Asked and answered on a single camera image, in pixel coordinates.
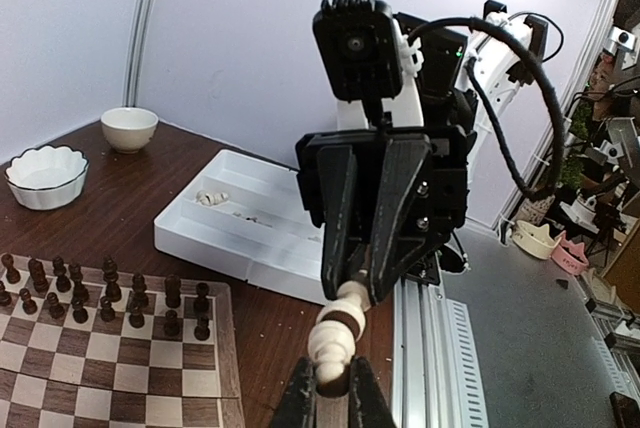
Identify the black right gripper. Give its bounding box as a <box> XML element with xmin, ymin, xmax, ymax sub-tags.
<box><xmin>296</xmin><ymin>14</ymin><xmax>476</xmax><ymax>305</ymax></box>

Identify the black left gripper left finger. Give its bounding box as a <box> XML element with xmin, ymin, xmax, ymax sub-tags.
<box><xmin>269</xmin><ymin>357</ymin><xmax>317</xmax><ymax>428</ymax></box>

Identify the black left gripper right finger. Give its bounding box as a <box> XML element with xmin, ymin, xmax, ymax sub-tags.
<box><xmin>348</xmin><ymin>357</ymin><xmax>395</xmax><ymax>428</ymax></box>

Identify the dark chess pawn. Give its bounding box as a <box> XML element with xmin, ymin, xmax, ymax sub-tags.
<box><xmin>194</xmin><ymin>316</ymin><xmax>211</xmax><ymax>341</ymax></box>

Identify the dark chess piece corner rook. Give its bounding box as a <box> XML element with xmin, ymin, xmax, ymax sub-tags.
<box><xmin>193</xmin><ymin>282</ymin><xmax>210</xmax><ymax>315</ymax></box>

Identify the dark chess pieces row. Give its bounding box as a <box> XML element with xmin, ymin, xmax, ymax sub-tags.
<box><xmin>1</xmin><ymin>255</ymin><xmax>183</xmax><ymax>345</ymax></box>

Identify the pile of white chess pieces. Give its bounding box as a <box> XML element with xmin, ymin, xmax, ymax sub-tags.
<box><xmin>195</xmin><ymin>190</ymin><xmax>230</xmax><ymax>207</ymax></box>

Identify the wooden chess board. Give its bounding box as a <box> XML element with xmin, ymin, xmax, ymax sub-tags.
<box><xmin>1</xmin><ymin>253</ymin><xmax>245</xmax><ymax>427</ymax></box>

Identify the white plastic divided tray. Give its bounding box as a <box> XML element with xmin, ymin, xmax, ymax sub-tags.
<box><xmin>154</xmin><ymin>149</ymin><xmax>326</xmax><ymax>305</ymax></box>

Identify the pink pet bowl background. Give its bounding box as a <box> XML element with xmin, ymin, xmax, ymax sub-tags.
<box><xmin>551</xmin><ymin>231</ymin><xmax>589</xmax><ymax>276</ymax></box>

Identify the cream round bowl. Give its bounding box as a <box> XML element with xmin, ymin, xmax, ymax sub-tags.
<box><xmin>100</xmin><ymin>107</ymin><xmax>159</xmax><ymax>154</ymax></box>

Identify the white scalloped bowl black rim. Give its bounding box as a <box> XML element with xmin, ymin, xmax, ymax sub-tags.
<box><xmin>5</xmin><ymin>145</ymin><xmax>89</xmax><ymax>211</ymax></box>

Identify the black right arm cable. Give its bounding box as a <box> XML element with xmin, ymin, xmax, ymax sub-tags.
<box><xmin>407</xmin><ymin>15</ymin><xmax>566</xmax><ymax>199</ymax></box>

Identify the right aluminium frame post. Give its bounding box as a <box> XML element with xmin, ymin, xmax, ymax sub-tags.
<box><xmin>122</xmin><ymin>0</ymin><xmax>155</xmax><ymax>107</ymax></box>

